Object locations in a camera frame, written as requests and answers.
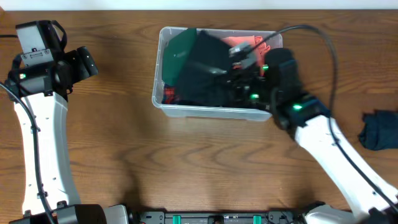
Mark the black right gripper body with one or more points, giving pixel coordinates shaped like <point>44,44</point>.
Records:
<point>260,89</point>

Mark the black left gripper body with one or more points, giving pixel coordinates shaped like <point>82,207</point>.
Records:
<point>59,76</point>

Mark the pink garment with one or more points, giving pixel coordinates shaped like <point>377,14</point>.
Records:
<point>252,41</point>

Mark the black garment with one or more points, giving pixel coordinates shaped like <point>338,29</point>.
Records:
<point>202,80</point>

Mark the red navy plaid shirt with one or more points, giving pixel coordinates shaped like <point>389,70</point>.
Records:
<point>169,96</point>

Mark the dark green garment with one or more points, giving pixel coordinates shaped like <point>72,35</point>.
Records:
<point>176,53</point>

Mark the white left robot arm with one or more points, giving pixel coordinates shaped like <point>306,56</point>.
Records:
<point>40,96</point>

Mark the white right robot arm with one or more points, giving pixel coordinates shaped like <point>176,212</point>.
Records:
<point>275,87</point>

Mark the clear plastic storage container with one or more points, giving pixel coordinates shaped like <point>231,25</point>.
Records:
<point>168,33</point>

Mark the dark teal folded garment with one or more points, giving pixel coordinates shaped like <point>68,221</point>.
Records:
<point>380,130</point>

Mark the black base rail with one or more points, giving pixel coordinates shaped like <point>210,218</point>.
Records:
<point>272,217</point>

